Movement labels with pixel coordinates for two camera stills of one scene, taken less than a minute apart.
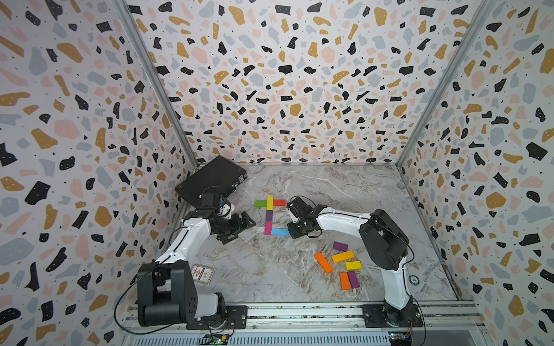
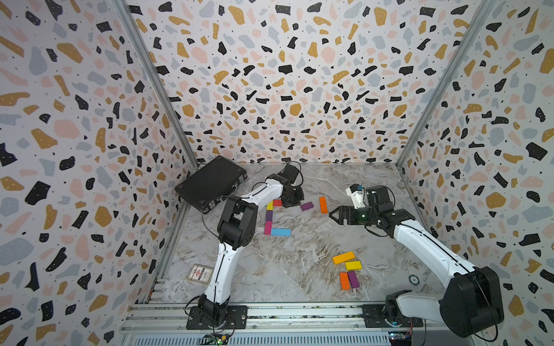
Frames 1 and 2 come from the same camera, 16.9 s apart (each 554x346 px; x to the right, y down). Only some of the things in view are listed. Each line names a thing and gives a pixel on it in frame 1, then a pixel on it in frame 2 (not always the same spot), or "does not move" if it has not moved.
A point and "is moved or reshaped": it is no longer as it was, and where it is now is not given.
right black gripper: (293, 235) → (350, 210)
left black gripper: (237, 227) → (301, 198)
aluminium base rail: (457, 324) does not move
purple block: (340, 246) is moved or reshaped
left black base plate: (236, 318) does not move
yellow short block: (353, 265) does not move
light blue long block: (280, 232) does not move
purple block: (353, 279) does not move
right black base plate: (374, 317) does not move
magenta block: (268, 225) does not move
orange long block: (324, 262) → (324, 205)
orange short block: (345, 282) does not move
